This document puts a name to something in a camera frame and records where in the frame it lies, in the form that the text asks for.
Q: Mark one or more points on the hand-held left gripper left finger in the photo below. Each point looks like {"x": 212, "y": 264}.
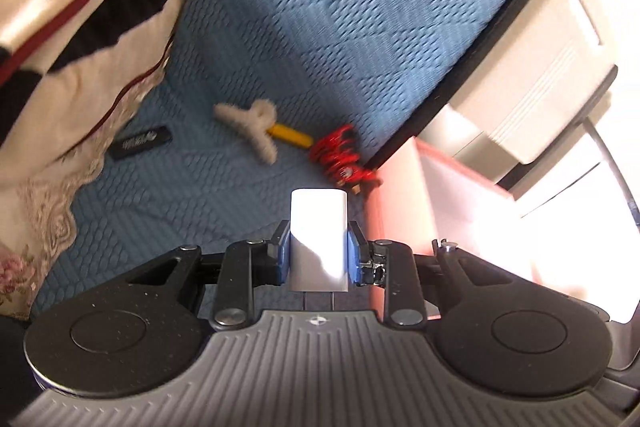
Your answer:
{"x": 282, "y": 252}

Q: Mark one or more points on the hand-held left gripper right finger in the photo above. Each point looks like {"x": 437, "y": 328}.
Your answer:
{"x": 354, "y": 252}

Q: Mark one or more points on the white power adapter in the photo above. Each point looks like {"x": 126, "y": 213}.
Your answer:
{"x": 318, "y": 237}

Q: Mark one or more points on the red hair claw clip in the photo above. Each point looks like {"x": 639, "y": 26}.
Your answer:
{"x": 337, "y": 154}

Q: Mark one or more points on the pink storage box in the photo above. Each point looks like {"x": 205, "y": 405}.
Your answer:
{"x": 450, "y": 212}

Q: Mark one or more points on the beige fuzzy hair claw clip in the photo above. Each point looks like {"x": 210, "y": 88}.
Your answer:
{"x": 252, "y": 122}

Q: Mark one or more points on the black fabric label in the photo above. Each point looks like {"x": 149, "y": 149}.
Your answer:
{"x": 141, "y": 142}

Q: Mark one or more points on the blue quilted bed cover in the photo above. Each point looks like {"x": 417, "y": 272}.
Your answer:
{"x": 320, "y": 17}

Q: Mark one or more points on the white plastic appliance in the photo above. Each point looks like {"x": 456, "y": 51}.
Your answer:
{"x": 530, "y": 77}

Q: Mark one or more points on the red black white printed blanket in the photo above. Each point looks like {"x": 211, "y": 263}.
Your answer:
{"x": 65, "y": 32}

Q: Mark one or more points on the black bed frame edge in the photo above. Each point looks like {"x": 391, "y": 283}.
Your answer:
{"x": 470, "y": 72}

